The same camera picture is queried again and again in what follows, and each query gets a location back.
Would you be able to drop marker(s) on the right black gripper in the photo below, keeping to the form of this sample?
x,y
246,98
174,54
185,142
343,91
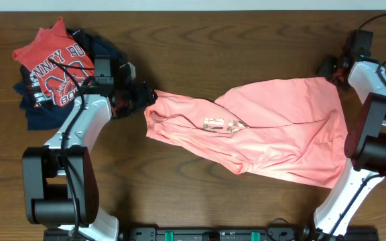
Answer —
x,y
328,61

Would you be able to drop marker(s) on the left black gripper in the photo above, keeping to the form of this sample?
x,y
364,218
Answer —
x,y
142,92

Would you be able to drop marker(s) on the pink t-shirt with gold print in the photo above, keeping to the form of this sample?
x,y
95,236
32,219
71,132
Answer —
x,y
293,130

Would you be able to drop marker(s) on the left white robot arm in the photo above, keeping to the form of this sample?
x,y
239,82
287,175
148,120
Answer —
x,y
60,187

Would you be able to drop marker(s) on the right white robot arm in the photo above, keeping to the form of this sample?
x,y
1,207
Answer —
x,y
365,151

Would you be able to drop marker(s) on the black folded printed shirt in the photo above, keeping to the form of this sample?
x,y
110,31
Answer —
x,y
33,89

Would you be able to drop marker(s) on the navy blue folded shirt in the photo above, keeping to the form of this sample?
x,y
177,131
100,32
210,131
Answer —
x,y
52,117

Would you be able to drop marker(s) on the red folded Boyd t-shirt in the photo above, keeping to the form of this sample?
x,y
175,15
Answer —
x,y
57,61

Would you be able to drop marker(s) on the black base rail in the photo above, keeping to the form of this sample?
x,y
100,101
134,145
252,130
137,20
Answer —
x,y
271,233

